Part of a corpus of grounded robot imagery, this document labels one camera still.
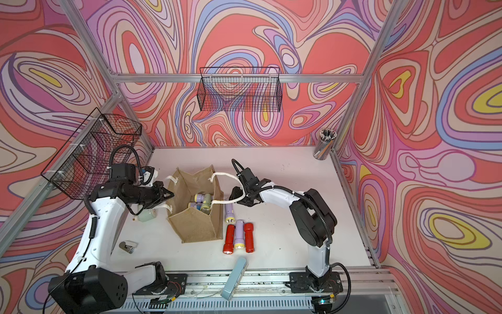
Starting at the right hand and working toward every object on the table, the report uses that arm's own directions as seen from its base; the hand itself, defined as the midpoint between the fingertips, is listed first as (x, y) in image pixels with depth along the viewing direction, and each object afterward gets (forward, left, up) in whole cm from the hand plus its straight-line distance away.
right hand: (234, 204), depth 90 cm
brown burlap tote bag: (-1, +18, +2) cm, 18 cm away
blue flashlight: (-2, +15, +4) cm, 16 cm away
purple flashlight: (+5, +17, 0) cm, 17 cm away
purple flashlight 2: (-4, +2, -2) cm, 5 cm away
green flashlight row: (-4, +12, +6) cm, 14 cm away
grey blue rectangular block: (-30, -1, -2) cm, 30 cm away
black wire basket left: (+15, +54, +27) cm, 62 cm away
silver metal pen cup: (+32, -49, +5) cm, 58 cm away
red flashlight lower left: (-19, +2, -2) cm, 19 cm away
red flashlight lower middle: (-10, -7, -3) cm, 13 cm away
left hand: (-3, +22, +16) cm, 28 cm away
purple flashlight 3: (-15, -3, -2) cm, 16 cm away
